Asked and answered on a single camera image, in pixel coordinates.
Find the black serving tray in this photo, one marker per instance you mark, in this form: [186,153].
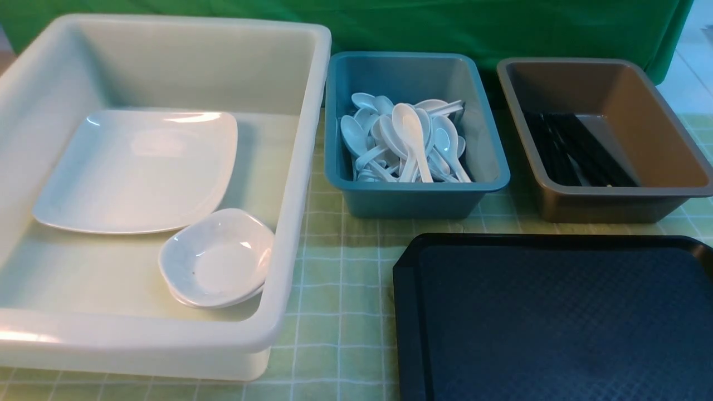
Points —
[554,317]

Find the brown plastic bin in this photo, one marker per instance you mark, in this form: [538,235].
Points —
[619,104]

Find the white soup spoon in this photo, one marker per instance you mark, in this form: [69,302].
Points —
[355,139]
[409,129]
[446,143]

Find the teal plastic bin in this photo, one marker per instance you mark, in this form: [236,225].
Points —
[413,77]

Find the green backdrop cloth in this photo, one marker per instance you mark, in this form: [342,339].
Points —
[645,33]

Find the large white square plate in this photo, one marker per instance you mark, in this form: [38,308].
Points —
[140,171]

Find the bundle of black chopsticks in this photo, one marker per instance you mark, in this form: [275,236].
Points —
[571,154]

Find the white small bowl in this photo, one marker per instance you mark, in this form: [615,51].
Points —
[230,245]
[214,295]

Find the large white plastic tub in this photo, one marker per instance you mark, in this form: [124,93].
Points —
[77,301]

